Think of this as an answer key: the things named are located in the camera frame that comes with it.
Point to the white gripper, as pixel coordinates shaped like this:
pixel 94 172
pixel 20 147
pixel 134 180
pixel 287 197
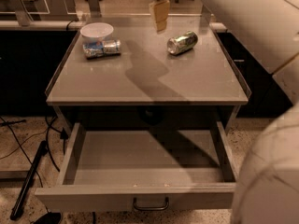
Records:
pixel 160 12

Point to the green soda can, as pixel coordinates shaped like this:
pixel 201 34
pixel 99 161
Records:
pixel 179 44

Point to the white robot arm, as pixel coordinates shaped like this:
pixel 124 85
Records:
pixel 267 190

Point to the blue silver crushed can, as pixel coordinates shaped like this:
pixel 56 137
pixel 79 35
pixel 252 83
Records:
pixel 102 48

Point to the grey cabinet with top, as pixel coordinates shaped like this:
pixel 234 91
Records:
pixel 145 73

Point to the open grey top drawer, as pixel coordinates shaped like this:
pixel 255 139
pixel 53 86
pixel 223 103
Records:
pixel 105 170

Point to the white bowl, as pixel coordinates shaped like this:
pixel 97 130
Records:
pixel 96 31

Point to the background desk left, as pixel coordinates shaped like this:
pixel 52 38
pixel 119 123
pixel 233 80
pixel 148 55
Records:
pixel 39 10

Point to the black bar on floor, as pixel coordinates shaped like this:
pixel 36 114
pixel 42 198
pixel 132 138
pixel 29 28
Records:
pixel 17 208

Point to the black drawer handle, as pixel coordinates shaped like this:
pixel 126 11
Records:
pixel 150 204

